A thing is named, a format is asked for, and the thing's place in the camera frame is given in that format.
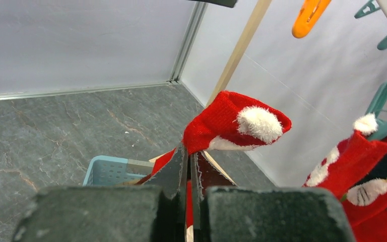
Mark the red santa pattern sock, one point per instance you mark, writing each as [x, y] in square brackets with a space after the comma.
[234, 122]

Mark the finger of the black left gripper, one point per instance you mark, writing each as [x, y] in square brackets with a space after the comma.
[224, 3]

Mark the wooden hanger stand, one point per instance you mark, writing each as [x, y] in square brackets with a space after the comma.
[243, 42]

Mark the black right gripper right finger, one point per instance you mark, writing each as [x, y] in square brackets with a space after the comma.
[222, 211]

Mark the light blue laundry basket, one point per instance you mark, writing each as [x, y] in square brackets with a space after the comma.
[110, 171]

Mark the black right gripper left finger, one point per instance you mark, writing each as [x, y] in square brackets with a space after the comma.
[152, 211]

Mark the red sock in basket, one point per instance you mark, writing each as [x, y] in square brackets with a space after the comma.
[351, 160]

